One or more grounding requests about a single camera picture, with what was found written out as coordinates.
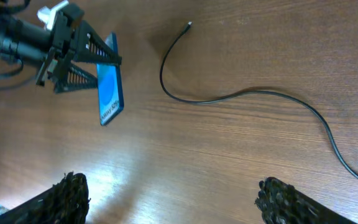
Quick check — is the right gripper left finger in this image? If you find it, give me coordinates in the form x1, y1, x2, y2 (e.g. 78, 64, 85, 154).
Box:
0, 172, 90, 224

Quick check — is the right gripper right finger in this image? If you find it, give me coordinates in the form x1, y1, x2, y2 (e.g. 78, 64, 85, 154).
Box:
255, 177, 355, 224

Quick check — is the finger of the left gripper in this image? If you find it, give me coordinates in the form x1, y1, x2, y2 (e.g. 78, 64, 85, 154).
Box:
53, 63, 98, 93
73, 21, 122, 65

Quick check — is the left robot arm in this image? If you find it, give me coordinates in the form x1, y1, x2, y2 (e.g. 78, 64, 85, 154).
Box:
0, 1, 122, 93

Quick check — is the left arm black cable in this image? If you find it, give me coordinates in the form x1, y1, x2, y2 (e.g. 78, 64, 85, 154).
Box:
0, 58, 37, 91

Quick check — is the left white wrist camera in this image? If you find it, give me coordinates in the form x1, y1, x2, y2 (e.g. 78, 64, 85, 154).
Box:
37, 0, 69, 31

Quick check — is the black charging cable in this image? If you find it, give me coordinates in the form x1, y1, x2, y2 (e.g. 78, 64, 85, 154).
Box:
159, 21, 358, 188

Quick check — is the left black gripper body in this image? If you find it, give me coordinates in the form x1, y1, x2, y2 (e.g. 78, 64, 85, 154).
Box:
35, 2, 85, 86

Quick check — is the blue screen Galaxy smartphone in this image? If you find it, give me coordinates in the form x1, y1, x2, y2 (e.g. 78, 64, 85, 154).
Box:
96, 32, 125, 126

